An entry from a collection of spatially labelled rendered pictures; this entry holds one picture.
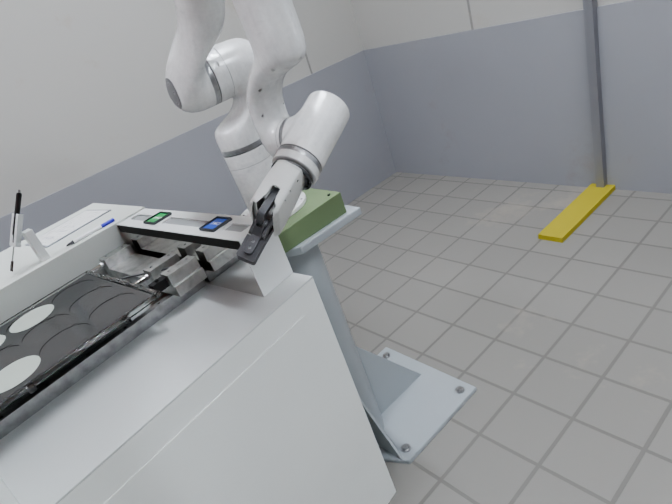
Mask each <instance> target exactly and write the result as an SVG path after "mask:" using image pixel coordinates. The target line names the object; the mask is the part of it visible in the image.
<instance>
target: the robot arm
mask: <svg viewBox="0 0 672 504"><path fill-rule="evenodd" d="M232 2H233V5H234V7H235V9H236V12H237V14H238V17H239V19H240V21H241V24H242V26H243V28H244V31H245V33H246V36H247V38H248V40H249V41H248V40H246V39H242V38H233V39H229V40H226V41H224V42H221V43H219V44H216V45H215V43H216V41H217V40H218V38H219V36H220V34H221V32H222V29H223V25H224V20H225V0H174V5H175V9H176V15H177V28H176V33H175V37H174V40H173V43H172V46H171V50H170V53H169V56H168V60H167V64H166V72H165V82H166V87H167V91H168V94H169V97H170V98H171V100H172V101H173V103H174V104H175V106H177V107H178V108H179V109H181V110H183V111H185V112H189V113H196V112H201V111H204V110H206V109H209V108H211V107H213V106H215V105H217V104H220V103H222V102H224V101H226V100H228V99H230V98H233V104H232V107H231V110H230V111H229V113H228V115H227V116H226V117H225V118H224V119H223V121H222V122H221V123H220V124H219V125H218V127H217V129H216V130H215V139H216V142H217V145H218V147H219V149H220V151H221V153H222V155H223V158H224V160H225V162H226V164H227V166H228V168H229V170H230V172H231V174H232V177H233V179H234V181H235V183H236V185H237V187H238V189H239V191H240V194H241V196H242V198H243V200H244V202H245V204H246V206H247V209H246V210H245V211H244V212H243V213H242V214H241V216H247V217H251V219H252V225H251V227H250V229H249V232H248V233H249V234H251V235H249V234H247V235H246V237H245V238H244V240H243V242H242V244H241V246H240V247H239V249H238V251H237V253H236V254H237V258H238V259H239V260H242V261H244V262H246V263H249V264H251V265H255V264H256V263H257V261H258V259H259V257H260V255H261V253H262V251H263V250H264V248H265V246H266V244H267V242H268V241H269V239H270V237H271V235H272V234H273V232H274V236H278V235H280V233H281V232H282V230H283V228H284V227H285V225H286V223H287V221H288V219H289V217H290V216H292V215H293V214H295V213H296V212H298V211H299V210H300V209H301V208H302V207H303V206H304V204H305V203H306V200H307V199H306V195H305V193H304V192H302V190H308V189H309V188H310V187H311V186H313V185H314V184H315V183H316V181H317V180H318V178H319V176H320V174H321V172H322V170H323V168H324V166H325V164H326V162H327V160H328V158H329V156H330V154H331V153H332V151H333V149H334V147H335V145H336V143H337V141H338V139H339V137H340V135H341V133H342V132H343V130H344V128H345V126H346V124H347V122H348V120H349V117H350V113H349V109H348V107H347V106H346V104H345V103H344V102H343V101H342V100H341V99H340V98H339V97H338V96H336V95H334V94H332V93H330V92H327V91H315V92H313V93H311V94H310V95H309V96H308V98H307V100H306V102H305V103H304V105H303V107H302V108H301V110H300V111H299V112H298V113H296V114H295V115H294V116H292V117H289V115H288V112H287V109H286V106H285V103H284V99H283V92H282V87H283V80H284V77H285V75H286V73H287V72H288V71H289V70H290V69H292V68H293V67H294V66H295V65H297V64H298V63H299V62H300V61H301V60H302V59H303V57H304V56H305V53H306V42H305V37H304V33H303V30H302V27H301V24H300V22H299V19H298V16H297V13H296V10H295V7H294V5H293V2H292V0H232Z"/></svg>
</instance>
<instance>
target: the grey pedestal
mask: <svg viewBox="0 0 672 504"><path fill-rule="evenodd" d="M345 208H346V211H347V212H346V213H344V214H343V215H341V216H340V217H338V218H337V219H335V220H334V221H333V222H331V223H330V224H328V225H327V226H325V227H324V228H322V229H321V230H319V231H318V232H316V233H315V234H313V235H312V236H310V237H309V238H307V239H306V240H304V241H303V242H301V243H300V244H298V245H297V246H295V247H294V248H292V249H291V250H289V251H288V252H286V253H285V254H286V256H287V259H288V261H289V264H290V266H291V268H292V271H293V273H298V274H303V275H309V276H313V279H314V282H315V284H316V287H317V290H318V292H319V295H320V297H321V300H322V302H323V305H324V308H325V310H326V313H327V315H328V318H329V320H330V323H331V325H332V328H333V331H334V333H335V336H336V338H337V341H338V343H339V346H340V349H341V351H342V354H343V356H344V359H345V361H346V364H347V366H348V369H349V372H350V374H351V377H352V379H353V382H354V384H355V387H356V390H357V392H358V395H359V397H360V400H361V402H362V405H363V408H364V410H365V413H366V415H367V418H368V420H369V423H370V425H371V428H372V431H373V433H374V436H375V438H376V441H377V443H378V446H379V449H380V451H381V454H382V456H383V459H384V461H385V462H394V463H406V464H410V463H412V462H413V461H414V459H415V458H416V457H417V456H418V455H419V454H420V453H421V452H422V451H423V449H424V448H425V447H426V446H427V445H428V444H429V443H430V442H431V440H432V439H433V438H434V437H435V436H436V435H437V434H438V433H439V432H440V430H441V429H442V428H443V427H444V426H445V425H446V424H447V423H448V422H449V420H450V419H451V418H452V417H453V416H454V415H455V414H456V413H457V412H458V410H459V409H460V408H461V407H462V406H463V405H464V404H465V403H466V402H467V400H468V399H469V398H470V397H471V396H472V395H473V394H474V393H475V392H476V387H474V386H472V385H470V384H468V383H465V382H463V381H461V380H459V379H456V378H454V377H452V376H450V375H448V374H445V373H443V372H441V371H439V370H436V369H434V368H432V367H430V366H428V365H425V364H423V363H421V362H419V361H416V360H414V359H412V358H410V357H408V356H405V355H403V354H401V353H399V352H396V351H394V350H392V349H390V348H387V347H385V348H384V349H383V350H382V351H381V352H380V353H379V354H378V355H375V354H373V353H371V352H368V351H366V350H364V349H362V348H359V347H357V346H355V343H354V340H353V338H352V335H351V332H350V330H349V327H348V324H347V321H346V319H345V316H344V313H343V311H342V308H341V305H340V303H339V300H338V297H337V295H336V292H335V289H334V286H333V284H332V281H331V278H330V276H329V273H328V270H327V268H326V265H325V262H324V260H323V257H322V254H321V251H320V249H319V246H318V244H319V243H320V242H321V241H323V240H324V239H326V238H327V237H329V236H330V235H332V234H333V233H335V232H336V231H337V230H339V229H340V228H342V227H343V226H345V225H346V224H348V223H349V222H351V221H352V220H353V219H355V218H356V217H358V216H359V215H361V214H362V212H361V209H360V208H359V207H354V206H348V205H345Z"/></svg>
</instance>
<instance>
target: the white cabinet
mask: <svg viewBox="0 0 672 504"><path fill-rule="evenodd" d="M395 493H396V490H395V487H394V484H393V482H392V479H391V477H390V474H389V472H388V469H387V466H386V464H385V461H384V459H383V456H382V454H381V451H380V449H379V446H378V443H377V441H376V438H375V436H374V433H373V431H372V428H371V425H370V423H369V420H368V418H367V415H366V413H365V410H364V408H363V405H362V402H361V400H360V397H359V395H358V392H357V390H356V387H355V384H354V382H353V379H352V377H351V374H350V372H349V369H348V366H347V364H346V361H345V359H344V356H343V354H342V351H341V349H340V346H339V343H338V341H337V338H336V336H335V333H334V331H333V328H332V325H331V323H330V320H329V318H328V315H327V313H326V310H325V308H324V305H323V302H322V300H321V297H320V295H319V292H318V290H317V287H316V284H315V282H314V279H313V278H312V279H311V280H310V281H309V282H307V283H306V284H305V285H304V286H303V287H302V288H301V289H300V290H298V291H297V292H296V293H295V294H294V295H293V296H292V297H291V298H289V299H288V300H287V301H286V302H285V303H284V304H283V305H281V306H280V307H279V308H278V309H277V310H276V311H275V312H274V313H272V314H271V315H270V316H269V317H268V318H267V319H266V320H265V321H263V322H262V323H261V324H260V325H259V326H258V327H257V328H256V329H254V330H253V331H252V332H251V333H250V334H249V335H248V336H246V337H245V338H244V339H243V340H242V341H241V342H240V343H239V344H237V345H236V346H235V347H234V348H233V349H232V350H231V351H230V352H228V353H227V354H226V355H225V356H224V357H223V358H222V359H221V360H219V361H218V362H217V363H216V364H215V365H214V366H213V367H211V368H210V369H209V370H208V371H207V372H206V373H205V374H204V375H202V376H201V377H200V378H199V379H198V380H197V381H196V382H195V383H193V384H192V385H191V386H190V387H189V388H188V389H187V390H186V391H184V392H183V393H182V394H181V395H180V396H179V397H178V398H177V399H175V400H174V401H173V402H172V403H171V404H170V405H169V406H167V407H166V408H165V409H164V410H163V411H162V412H161V413H160V414H158V415H157V416H156V417H155V418H154V419H153V420H152V421H151V422H149V423H148V424H147V425H146V426H145V427H144V428H143V429H142V430H140V431H139V432H138V433H137V434H136V435H135V436H134V437H132V438H131V439H130V440H129V441H128V442H127V443H126V444H125V445H123V446H122V447H121V448H120V449H119V450H118V451H117V452H116V453H114V454H113V455H112V456H111V457H110V458H109V459H108V460H107V461H105V462H104V463H103V464H102V465H101V466H100V467H99V468H97V469H96V470H95V471H94V472H93V473H92V474H91V475H90V476H88V477H87V478H86V479H85V480H84V481H83V482H82V483H81V484H79V485H78V486H77V487H76V488H75V489H74V490H73V491H72V492H70V493H69V494H68V495H67V496H66V497H65V498H64V499H62V500H61V501H60V502H59V503H58V504H388V503H389V502H390V500H391V499H392V497H393V496H394V494H395Z"/></svg>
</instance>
